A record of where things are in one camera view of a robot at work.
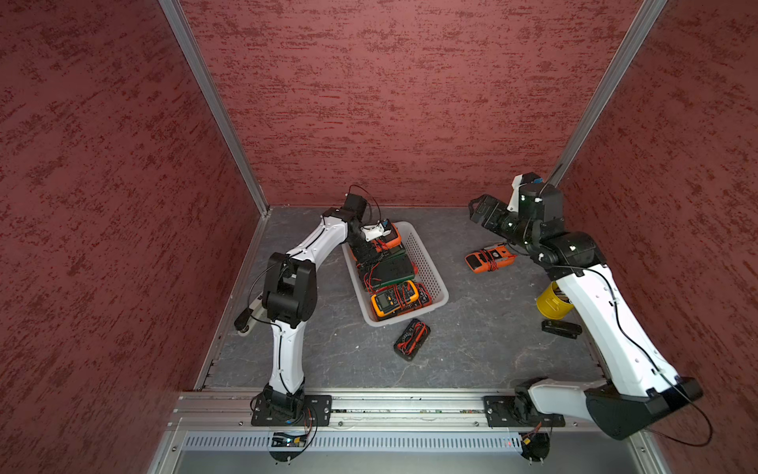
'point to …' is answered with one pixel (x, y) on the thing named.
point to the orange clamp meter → (389, 241)
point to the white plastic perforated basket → (427, 269)
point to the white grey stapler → (248, 318)
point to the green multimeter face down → (391, 268)
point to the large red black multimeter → (415, 294)
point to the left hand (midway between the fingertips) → (362, 248)
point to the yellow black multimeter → (388, 299)
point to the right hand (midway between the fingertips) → (480, 216)
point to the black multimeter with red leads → (413, 336)
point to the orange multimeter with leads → (490, 259)
